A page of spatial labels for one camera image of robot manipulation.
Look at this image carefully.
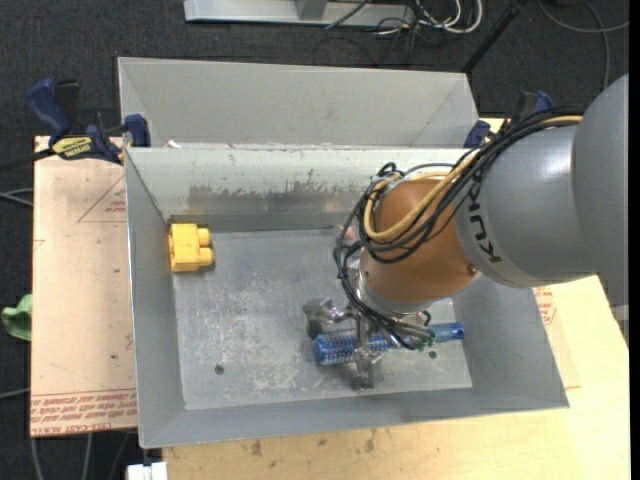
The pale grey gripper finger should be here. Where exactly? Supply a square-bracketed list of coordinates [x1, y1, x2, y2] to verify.
[301, 296, 348, 326]
[349, 349, 377, 390]

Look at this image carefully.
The blue bristle hairbrush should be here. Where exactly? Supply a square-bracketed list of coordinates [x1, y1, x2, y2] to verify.
[312, 321, 466, 368]

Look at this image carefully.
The grey metal bin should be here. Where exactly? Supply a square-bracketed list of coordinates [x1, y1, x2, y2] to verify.
[117, 56, 570, 450]

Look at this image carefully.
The brown cardboard board red print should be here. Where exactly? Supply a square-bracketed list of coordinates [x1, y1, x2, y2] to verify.
[29, 135, 582, 439]

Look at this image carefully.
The yellow toy brick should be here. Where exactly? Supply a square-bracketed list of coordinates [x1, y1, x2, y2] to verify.
[167, 222, 216, 273]

